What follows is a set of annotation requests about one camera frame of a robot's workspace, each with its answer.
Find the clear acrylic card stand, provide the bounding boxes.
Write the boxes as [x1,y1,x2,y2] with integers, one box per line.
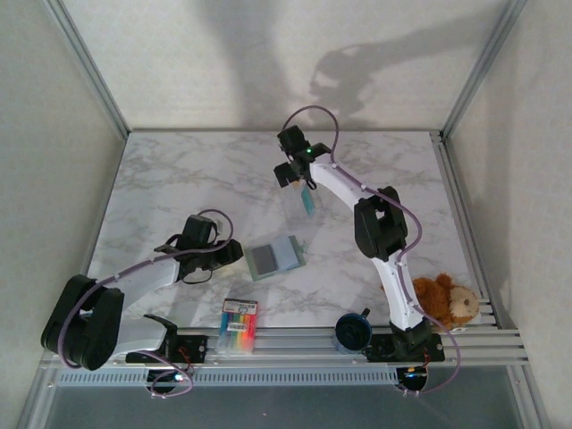
[284,181,324,221]

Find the grey card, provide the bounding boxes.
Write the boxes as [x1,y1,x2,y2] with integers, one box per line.
[251,245,278,275]

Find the coloured marker pack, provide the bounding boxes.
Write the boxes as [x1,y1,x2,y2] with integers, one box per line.
[217,298,260,357]

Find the aluminium table edge rails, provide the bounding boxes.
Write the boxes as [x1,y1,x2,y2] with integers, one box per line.
[42,299,529,370]

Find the dark blue mug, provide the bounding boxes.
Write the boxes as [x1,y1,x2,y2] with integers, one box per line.
[333,307,373,356]

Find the brown teddy bear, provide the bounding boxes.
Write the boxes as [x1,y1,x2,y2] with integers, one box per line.
[379,272,481,332]

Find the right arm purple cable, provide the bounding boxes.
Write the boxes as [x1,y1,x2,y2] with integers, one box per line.
[284,105,462,397]

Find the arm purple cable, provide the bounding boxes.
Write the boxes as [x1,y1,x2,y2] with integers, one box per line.
[57,208,236,400]
[284,105,462,397]

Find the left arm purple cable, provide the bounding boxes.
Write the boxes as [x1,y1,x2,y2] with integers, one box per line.
[57,208,236,400]

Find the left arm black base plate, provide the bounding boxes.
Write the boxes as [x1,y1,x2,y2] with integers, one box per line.
[124,334,209,365]

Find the grey slotted cable duct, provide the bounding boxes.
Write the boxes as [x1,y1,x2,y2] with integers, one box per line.
[52,368,401,388]

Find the aluminium side rail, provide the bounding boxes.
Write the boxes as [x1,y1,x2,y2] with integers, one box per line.
[429,131,553,429]

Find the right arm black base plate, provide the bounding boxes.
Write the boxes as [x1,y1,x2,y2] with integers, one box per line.
[364,332,444,364]

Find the aluminium frame post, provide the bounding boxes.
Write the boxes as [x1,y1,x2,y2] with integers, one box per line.
[42,0,132,138]
[440,0,529,140]

